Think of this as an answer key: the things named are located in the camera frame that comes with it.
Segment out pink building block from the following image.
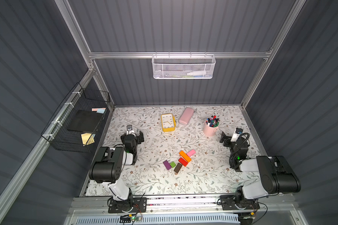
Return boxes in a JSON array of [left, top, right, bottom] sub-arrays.
[[186, 150, 196, 158]]

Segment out brown building block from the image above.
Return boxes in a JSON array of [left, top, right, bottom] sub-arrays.
[[174, 163, 183, 173]]

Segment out orange building block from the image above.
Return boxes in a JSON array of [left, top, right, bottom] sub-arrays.
[[179, 151, 192, 163]]

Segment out red building block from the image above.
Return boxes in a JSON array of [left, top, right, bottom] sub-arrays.
[[178, 158, 188, 167]]

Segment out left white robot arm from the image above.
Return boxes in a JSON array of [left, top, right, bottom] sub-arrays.
[[88, 126, 144, 202]]

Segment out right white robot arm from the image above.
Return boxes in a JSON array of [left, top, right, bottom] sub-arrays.
[[219, 128, 301, 203]]

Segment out purple building block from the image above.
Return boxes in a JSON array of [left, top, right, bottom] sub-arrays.
[[163, 160, 172, 170]]

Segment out pink pen cup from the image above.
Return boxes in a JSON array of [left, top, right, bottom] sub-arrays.
[[203, 121, 219, 137]]

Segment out pastel sticky notes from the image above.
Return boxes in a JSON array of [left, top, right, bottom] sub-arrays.
[[92, 108, 106, 114]]

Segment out yellow sticky notes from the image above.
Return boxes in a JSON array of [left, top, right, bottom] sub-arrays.
[[81, 133, 95, 146]]

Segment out black notebook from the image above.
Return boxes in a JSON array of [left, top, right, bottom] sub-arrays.
[[67, 110, 103, 133]]

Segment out floral table mat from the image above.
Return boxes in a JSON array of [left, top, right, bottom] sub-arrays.
[[103, 106, 260, 195]]

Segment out pink pencil case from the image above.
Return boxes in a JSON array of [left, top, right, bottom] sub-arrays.
[[179, 107, 194, 126]]

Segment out small green circuit board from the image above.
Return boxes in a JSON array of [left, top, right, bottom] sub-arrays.
[[119, 214, 142, 224]]

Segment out white marker in basket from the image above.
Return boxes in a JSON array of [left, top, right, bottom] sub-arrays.
[[186, 70, 207, 77]]

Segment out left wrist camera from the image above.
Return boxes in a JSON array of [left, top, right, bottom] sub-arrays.
[[126, 125, 136, 135]]

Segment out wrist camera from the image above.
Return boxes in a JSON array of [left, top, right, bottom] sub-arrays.
[[231, 128, 243, 142], [126, 125, 136, 135]]

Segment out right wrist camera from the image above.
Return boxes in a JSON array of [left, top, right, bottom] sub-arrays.
[[231, 128, 243, 142]]

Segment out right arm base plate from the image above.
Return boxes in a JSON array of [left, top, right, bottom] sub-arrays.
[[217, 195, 260, 211]]

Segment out black wire wall basket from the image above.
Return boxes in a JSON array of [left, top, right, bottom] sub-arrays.
[[41, 83, 111, 153]]

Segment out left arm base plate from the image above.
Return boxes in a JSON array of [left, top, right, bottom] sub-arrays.
[[107, 197, 147, 214]]

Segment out white wire mesh basket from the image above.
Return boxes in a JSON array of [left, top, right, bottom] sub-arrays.
[[151, 53, 216, 80]]

